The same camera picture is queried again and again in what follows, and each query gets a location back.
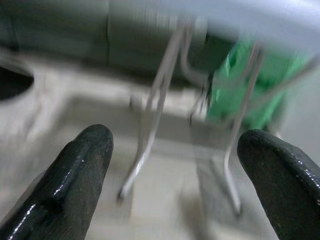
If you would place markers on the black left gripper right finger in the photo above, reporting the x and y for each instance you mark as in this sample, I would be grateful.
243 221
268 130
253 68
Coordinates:
282 180

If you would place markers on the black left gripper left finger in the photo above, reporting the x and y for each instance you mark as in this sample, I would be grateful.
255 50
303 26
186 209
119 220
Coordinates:
75 175

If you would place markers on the silver metal table leg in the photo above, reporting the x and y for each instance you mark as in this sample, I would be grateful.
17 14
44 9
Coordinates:
155 105
243 105

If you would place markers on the green plastic bag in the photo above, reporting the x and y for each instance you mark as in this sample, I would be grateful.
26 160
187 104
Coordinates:
235 85

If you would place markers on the black round object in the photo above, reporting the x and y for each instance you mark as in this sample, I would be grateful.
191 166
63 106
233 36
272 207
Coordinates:
12 83

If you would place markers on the dark green sofa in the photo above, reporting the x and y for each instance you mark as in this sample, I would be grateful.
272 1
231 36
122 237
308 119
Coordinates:
75 32

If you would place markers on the white table with metal legs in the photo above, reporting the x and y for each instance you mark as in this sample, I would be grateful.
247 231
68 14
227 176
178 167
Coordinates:
262 20

